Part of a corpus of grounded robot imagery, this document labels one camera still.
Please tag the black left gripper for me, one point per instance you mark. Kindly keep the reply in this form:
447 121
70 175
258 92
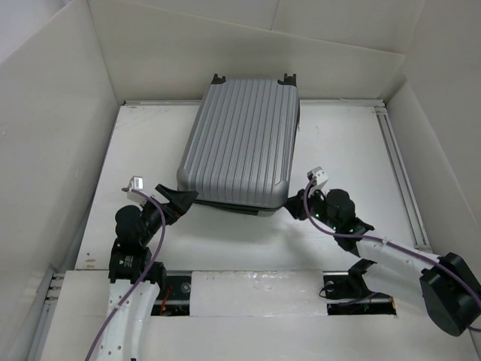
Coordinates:
179 201

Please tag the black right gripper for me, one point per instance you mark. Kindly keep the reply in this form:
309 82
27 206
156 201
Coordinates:
294 204

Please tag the grey hard-shell suitcase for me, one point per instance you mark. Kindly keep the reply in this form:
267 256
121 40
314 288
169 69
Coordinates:
239 153

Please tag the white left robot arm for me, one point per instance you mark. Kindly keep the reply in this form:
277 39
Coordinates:
135 276

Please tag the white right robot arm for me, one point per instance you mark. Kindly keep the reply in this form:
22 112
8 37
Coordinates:
443 287

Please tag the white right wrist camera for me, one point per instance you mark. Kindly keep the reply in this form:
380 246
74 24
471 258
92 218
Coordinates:
318 178

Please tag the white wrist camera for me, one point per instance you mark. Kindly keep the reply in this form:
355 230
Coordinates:
318 178
135 190

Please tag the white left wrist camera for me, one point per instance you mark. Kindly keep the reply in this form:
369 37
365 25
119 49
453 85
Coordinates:
135 190

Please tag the aluminium rail frame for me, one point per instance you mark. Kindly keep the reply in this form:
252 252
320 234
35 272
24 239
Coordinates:
255 279

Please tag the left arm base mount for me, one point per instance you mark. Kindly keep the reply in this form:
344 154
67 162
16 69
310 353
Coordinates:
174 299

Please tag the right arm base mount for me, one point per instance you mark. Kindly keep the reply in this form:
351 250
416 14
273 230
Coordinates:
345 299

